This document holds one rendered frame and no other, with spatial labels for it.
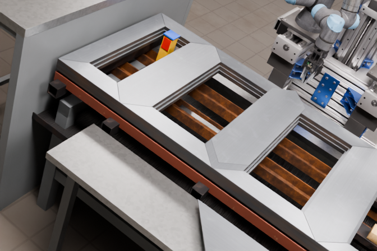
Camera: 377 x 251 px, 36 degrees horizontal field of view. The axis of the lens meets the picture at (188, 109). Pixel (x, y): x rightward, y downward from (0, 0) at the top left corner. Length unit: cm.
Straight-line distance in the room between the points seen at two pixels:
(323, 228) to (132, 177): 71
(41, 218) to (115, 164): 84
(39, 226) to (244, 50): 248
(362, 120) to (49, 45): 150
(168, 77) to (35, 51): 57
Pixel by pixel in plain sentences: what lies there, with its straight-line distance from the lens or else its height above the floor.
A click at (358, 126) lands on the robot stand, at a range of 290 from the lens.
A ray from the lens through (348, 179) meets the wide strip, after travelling 242.
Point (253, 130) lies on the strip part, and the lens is 238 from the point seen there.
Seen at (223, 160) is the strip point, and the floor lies 87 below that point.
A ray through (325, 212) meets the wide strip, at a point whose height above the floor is 87.
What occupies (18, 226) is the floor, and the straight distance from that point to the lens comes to 288.
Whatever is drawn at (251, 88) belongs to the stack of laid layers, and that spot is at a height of 84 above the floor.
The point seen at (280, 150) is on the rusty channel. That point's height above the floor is 70.
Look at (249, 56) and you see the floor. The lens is 466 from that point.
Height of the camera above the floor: 224
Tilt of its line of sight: 36 degrees down
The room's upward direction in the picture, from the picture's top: 22 degrees clockwise
